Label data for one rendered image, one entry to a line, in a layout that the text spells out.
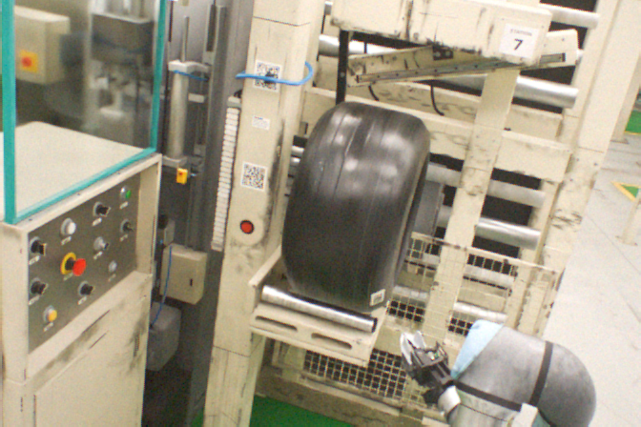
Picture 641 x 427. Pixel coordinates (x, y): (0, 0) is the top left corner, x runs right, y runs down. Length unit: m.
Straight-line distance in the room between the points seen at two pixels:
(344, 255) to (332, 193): 0.16
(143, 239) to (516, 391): 1.13
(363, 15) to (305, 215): 0.64
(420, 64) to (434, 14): 0.22
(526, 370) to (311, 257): 0.67
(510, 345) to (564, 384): 0.10
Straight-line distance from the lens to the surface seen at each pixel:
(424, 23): 1.90
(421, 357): 1.53
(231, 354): 2.13
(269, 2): 1.73
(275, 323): 1.93
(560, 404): 1.20
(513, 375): 1.18
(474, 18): 1.89
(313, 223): 1.60
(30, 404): 1.63
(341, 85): 2.11
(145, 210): 1.86
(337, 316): 1.84
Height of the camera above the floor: 1.88
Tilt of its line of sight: 21 degrees down
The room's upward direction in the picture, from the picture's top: 10 degrees clockwise
